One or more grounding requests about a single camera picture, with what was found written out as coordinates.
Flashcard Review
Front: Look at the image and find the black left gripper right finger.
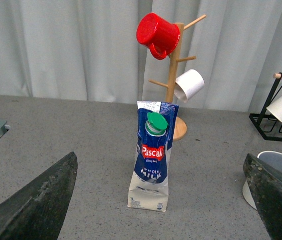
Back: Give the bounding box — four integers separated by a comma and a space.
243, 153, 282, 240

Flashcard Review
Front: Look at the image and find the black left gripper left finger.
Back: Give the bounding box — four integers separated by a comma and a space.
0, 152, 78, 240

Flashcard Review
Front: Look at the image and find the cream mug grey inside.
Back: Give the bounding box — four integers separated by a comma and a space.
242, 150, 282, 210

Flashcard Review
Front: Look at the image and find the blue white milk carton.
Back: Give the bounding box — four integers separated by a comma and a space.
127, 101, 179, 212

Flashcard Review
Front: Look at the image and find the wooden mug tree stand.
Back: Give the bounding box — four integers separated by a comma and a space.
149, 14, 206, 141

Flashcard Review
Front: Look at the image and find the white mug on tree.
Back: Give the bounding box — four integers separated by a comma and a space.
174, 69, 205, 103

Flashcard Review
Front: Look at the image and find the red mug on tree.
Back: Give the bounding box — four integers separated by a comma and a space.
136, 12, 180, 60

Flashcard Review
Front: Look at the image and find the black wire mug rack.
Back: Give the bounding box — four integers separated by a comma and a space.
249, 72, 282, 142

